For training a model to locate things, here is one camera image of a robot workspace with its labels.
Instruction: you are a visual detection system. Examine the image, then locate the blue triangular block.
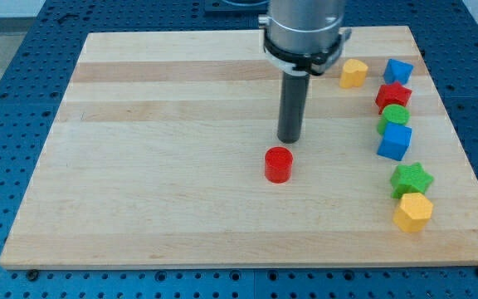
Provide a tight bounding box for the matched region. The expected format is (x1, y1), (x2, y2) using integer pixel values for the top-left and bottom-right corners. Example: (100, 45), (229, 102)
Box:
(383, 59), (414, 85)

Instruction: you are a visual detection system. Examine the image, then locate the green star block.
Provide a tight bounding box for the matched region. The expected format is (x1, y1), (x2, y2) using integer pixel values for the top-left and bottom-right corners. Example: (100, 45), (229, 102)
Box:
(390, 162), (434, 199)

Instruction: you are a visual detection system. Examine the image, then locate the yellow heart block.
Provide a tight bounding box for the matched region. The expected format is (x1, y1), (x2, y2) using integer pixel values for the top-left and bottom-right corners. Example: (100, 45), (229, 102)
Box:
(339, 59), (368, 88)

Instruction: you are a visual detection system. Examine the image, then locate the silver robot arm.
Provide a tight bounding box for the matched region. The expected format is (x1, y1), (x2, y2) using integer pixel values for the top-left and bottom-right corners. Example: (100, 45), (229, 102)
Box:
(258, 0), (351, 76)

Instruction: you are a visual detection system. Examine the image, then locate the yellow hexagon block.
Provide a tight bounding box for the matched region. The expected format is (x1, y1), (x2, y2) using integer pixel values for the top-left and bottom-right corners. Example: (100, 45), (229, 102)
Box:
(393, 193), (434, 233)

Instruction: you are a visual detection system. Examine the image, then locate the blue cube block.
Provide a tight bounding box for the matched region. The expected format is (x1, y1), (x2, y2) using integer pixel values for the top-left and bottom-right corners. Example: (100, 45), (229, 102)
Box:
(377, 122), (412, 161)

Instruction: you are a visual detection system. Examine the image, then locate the red cylinder block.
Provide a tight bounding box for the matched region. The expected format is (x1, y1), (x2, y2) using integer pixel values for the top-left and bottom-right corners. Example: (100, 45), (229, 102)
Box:
(265, 146), (294, 184)

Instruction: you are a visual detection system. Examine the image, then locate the red star block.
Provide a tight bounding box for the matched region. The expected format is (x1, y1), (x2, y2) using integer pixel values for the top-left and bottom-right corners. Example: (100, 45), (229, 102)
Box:
(375, 81), (412, 115)

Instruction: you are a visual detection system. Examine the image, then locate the green cylinder block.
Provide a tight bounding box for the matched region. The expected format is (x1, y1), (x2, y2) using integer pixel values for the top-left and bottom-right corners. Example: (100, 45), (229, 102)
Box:
(377, 104), (410, 135)

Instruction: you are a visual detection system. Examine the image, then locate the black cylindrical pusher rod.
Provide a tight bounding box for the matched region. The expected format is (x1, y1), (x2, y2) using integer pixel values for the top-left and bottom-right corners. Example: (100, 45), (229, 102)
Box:
(277, 73), (310, 144)

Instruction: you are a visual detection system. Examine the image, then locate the wooden board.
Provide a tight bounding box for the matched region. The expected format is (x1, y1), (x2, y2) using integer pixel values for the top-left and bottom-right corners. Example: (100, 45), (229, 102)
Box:
(0, 26), (478, 270)

